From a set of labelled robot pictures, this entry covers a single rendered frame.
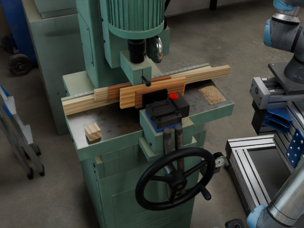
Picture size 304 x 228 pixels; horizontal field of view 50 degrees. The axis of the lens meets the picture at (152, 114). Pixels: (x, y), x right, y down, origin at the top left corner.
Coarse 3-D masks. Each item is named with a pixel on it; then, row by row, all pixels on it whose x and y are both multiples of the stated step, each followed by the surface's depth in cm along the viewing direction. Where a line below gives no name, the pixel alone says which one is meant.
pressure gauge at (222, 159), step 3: (216, 153) 132; (219, 153) 132; (222, 153) 134; (216, 156) 131; (219, 156) 131; (222, 156) 131; (216, 159) 130; (219, 159) 132; (222, 159) 133; (225, 159) 133; (216, 162) 132; (222, 162) 134; (216, 165) 134; (219, 165) 135
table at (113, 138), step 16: (208, 80) 134; (192, 96) 126; (224, 96) 126; (80, 112) 118; (96, 112) 118; (112, 112) 118; (128, 112) 118; (192, 112) 119; (208, 112) 120; (224, 112) 124; (80, 128) 112; (112, 128) 112; (128, 128) 112; (80, 144) 106; (96, 144) 107; (112, 144) 110; (128, 144) 113; (144, 144) 111; (192, 144) 112; (80, 160) 109
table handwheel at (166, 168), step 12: (168, 156) 97; (180, 156) 97; (192, 156) 100; (204, 156) 102; (156, 168) 96; (168, 168) 109; (192, 168) 107; (144, 180) 98; (156, 180) 101; (168, 180) 104; (180, 180) 104; (204, 180) 113; (192, 192) 115; (144, 204) 106; (156, 204) 111; (168, 204) 114; (180, 204) 116
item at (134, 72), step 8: (120, 56) 118; (128, 56) 115; (120, 64) 121; (128, 64) 112; (136, 64) 111; (144, 64) 111; (128, 72) 114; (136, 72) 110; (144, 72) 111; (136, 80) 112
